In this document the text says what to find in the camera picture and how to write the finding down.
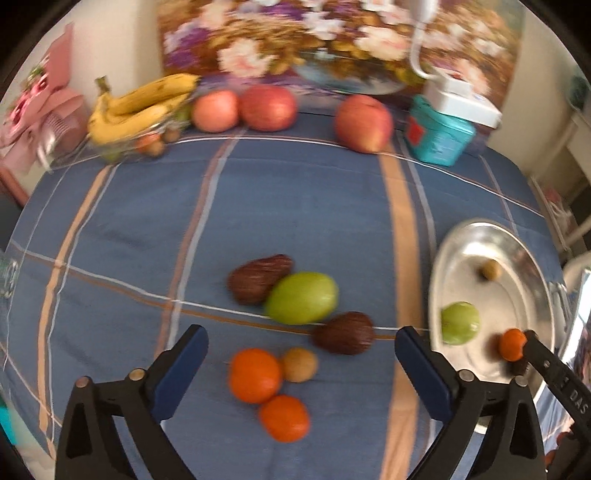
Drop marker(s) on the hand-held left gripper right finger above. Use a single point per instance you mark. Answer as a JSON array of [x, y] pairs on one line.
[[422, 369]]

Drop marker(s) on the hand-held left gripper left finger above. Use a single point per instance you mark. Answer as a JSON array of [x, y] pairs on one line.
[[180, 369]]

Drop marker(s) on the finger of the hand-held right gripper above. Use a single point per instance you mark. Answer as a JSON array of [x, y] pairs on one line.
[[554, 369]]

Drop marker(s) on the large orange tangerine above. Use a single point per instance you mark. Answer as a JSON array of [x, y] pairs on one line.
[[255, 375]]

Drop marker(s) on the elongated brown dried date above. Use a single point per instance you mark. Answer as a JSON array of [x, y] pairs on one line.
[[258, 279]]

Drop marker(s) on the brown longan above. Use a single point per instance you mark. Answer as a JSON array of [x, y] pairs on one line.
[[490, 270], [300, 364]]

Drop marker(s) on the round metal plate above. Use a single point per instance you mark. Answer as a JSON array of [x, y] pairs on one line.
[[475, 244]]

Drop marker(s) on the large green jujube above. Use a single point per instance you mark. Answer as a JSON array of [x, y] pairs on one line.
[[302, 297]]

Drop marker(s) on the small green jujube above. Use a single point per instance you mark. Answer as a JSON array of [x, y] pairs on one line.
[[459, 323]]

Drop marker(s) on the small white object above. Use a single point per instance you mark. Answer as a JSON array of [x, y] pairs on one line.
[[7, 277]]

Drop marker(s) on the blue plaid tablecloth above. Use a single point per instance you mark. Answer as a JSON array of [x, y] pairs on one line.
[[300, 194]]

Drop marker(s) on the glass bowl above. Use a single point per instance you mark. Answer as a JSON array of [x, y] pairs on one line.
[[124, 147]]

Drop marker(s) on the teal toy house box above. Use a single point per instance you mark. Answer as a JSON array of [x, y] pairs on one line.
[[436, 136]]

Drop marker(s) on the red apple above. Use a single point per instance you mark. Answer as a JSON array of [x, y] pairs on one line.
[[215, 111], [364, 123], [268, 108]]

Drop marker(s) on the white power strip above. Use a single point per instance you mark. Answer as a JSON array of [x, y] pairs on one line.
[[461, 99]]

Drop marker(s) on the yellow banana bunch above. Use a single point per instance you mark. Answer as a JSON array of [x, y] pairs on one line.
[[138, 99]]

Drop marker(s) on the pink bouquet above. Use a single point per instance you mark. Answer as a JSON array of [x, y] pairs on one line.
[[41, 115]]

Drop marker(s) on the white gooseneck lamp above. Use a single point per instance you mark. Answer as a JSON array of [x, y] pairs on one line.
[[418, 41]]

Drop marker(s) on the flower painting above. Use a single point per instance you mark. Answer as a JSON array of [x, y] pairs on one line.
[[277, 37]]

